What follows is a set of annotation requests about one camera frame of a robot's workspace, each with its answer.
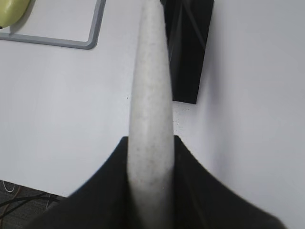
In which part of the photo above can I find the black knife stand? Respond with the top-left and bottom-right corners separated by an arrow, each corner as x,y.
161,0 -> 214,104

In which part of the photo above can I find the black floor cable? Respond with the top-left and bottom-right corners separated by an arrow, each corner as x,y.
0,192 -> 61,219

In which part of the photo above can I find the white grey-rimmed cutting board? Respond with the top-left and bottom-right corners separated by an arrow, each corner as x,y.
0,0 -> 106,50

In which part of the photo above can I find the yellow plastic banana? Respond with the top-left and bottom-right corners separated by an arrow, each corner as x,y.
0,0 -> 30,29

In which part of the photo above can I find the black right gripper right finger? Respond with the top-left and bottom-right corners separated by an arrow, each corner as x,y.
174,135 -> 285,229

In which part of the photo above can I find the white-handled knife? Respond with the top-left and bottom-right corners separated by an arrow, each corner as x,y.
127,0 -> 174,229

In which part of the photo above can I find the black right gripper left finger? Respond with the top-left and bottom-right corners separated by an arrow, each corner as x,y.
26,136 -> 136,229

